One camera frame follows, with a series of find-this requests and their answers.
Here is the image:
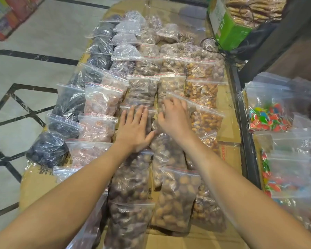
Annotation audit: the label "person's left forearm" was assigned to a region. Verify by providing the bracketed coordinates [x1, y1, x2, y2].
[0, 141, 139, 249]

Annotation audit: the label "green cardboard box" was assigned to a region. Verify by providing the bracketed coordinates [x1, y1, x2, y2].
[207, 0, 253, 51]

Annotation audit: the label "person's right hand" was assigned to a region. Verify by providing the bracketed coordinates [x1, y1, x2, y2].
[157, 97, 195, 149]

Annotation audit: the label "brown cardboard sheet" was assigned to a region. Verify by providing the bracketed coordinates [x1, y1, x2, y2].
[19, 0, 250, 249]

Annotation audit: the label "black plastic bag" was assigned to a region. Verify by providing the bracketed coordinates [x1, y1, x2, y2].
[232, 22, 278, 63]

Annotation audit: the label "black metal shelf frame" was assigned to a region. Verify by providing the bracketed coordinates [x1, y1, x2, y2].
[202, 0, 311, 192]

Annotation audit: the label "person's left hand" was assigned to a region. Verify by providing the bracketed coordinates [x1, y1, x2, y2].
[115, 105, 156, 153]

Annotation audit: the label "stack of red snack boxes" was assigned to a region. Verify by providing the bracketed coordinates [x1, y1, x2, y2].
[0, 0, 46, 41]

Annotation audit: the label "row of dark brown nut bags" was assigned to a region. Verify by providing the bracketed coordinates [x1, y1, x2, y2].
[104, 15, 162, 249]

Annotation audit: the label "clear zip pouch tan nuts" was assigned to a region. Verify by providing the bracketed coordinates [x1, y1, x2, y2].
[166, 91, 199, 114]

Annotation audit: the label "bag of round crackers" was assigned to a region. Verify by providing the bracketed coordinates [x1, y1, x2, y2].
[224, 0, 287, 28]

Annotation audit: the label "row of golden nut bags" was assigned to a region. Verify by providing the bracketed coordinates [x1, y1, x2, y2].
[183, 38, 228, 232]

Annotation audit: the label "row of tan nut bags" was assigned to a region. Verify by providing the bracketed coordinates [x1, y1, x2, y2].
[149, 23, 203, 234]

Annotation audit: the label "clear zip pouch brown nuts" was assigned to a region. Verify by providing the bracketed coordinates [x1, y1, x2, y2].
[119, 102, 160, 136]

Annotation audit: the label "pile of colourful candy bags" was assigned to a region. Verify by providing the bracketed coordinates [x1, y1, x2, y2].
[238, 72, 311, 239]

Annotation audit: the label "person's right forearm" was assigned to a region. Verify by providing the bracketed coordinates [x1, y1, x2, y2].
[175, 137, 311, 249]

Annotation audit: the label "row of black dried fruit bags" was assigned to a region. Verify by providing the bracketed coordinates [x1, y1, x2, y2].
[25, 13, 127, 169]

